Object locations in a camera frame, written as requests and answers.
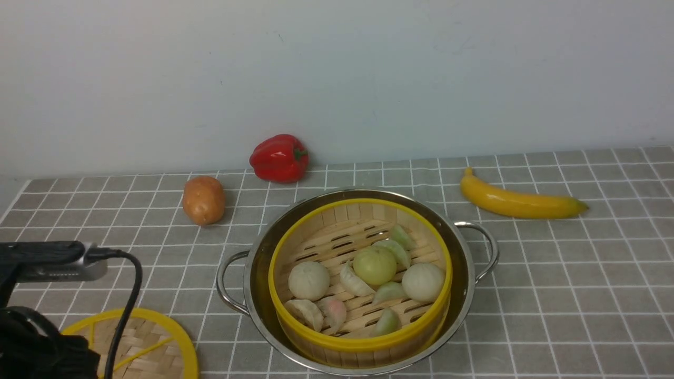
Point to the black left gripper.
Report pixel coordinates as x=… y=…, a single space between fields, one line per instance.
x=33 y=347

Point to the woven bamboo steamer lid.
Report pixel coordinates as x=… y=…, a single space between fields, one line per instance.
x=152 y=345

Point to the bamboo steamer basket yellow rim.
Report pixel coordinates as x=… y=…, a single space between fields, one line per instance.
x=331 y=233

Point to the stainless steel pot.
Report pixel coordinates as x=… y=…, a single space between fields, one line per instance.
x=242 y=279

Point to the brown potato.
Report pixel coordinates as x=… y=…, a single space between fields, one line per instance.
x=204 y=200

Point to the pale folded dumpling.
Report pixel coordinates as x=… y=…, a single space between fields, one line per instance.
x=306 y=312

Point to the pink tinted dumpling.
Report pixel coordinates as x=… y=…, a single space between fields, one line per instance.
x=334 y=312

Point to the red bell pepper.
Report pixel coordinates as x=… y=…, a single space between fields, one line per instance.
x=280 y=159

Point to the green round bun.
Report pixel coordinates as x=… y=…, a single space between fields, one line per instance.
x=375 y=266

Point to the yellow banana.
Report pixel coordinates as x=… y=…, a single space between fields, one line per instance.
x=518 y=204

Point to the grey checkered tablecloth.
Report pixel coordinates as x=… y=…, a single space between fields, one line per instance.
x=588 y=296

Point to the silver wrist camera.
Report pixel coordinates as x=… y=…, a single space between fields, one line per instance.
x=43 y=262

